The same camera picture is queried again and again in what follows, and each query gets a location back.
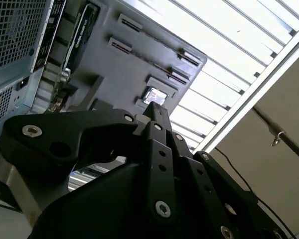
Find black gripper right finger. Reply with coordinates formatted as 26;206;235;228
161;106;290;239

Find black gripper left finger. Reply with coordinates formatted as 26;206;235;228
0;102;175;220

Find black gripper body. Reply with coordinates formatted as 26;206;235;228
27;161;207;239

